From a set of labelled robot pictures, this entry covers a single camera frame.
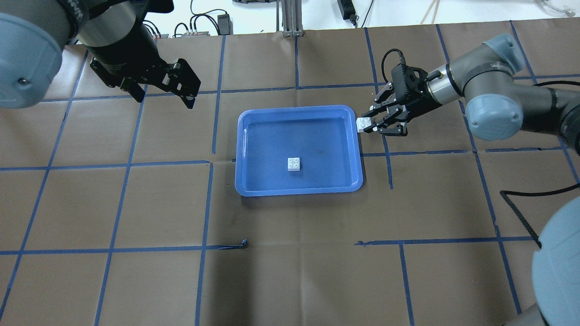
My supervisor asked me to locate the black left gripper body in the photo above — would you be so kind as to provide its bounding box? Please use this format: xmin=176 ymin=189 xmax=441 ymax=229
xmin=90 ymin=58 xmax=201 ymax=97

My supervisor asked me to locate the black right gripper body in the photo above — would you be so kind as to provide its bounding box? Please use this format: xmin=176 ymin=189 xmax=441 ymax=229
xmin=391 ymin=81 xmax=443 ymax=123

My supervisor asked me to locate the white block with studs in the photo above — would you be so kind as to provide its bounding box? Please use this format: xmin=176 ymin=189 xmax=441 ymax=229
xmin=356 ymin=117 xmax=372 ymax=133

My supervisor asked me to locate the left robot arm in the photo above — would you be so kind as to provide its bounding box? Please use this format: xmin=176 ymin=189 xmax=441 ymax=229
xmin=0 ymin=0 xmax=201 ymax=109

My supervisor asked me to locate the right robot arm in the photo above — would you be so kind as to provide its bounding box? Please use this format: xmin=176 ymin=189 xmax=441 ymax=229
xmin=356 ymin=34 xmax=580 ymax=326

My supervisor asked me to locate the blue plastic tray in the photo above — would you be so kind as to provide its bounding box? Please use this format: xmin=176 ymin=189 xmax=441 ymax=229
xmin=235 ymin=105 xmax=364 ymax=197

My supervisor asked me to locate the black power adapter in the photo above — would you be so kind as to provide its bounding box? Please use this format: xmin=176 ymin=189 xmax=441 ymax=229
xmin=217 ymin=13 xmax=233 ymax=35

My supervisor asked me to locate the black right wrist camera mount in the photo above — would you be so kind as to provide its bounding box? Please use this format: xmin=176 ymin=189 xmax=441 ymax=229
xmin=391 ymin=63 xmax=427 ymax=102

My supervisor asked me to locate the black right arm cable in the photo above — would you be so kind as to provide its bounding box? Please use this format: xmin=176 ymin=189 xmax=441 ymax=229
xmin=500 ymin=179 xmax=580 ymax=249

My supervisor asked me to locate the aluminium frame post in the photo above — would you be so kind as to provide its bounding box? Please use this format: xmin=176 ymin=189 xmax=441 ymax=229
xmin=276 ymin=0 xmax=304 ymax=38

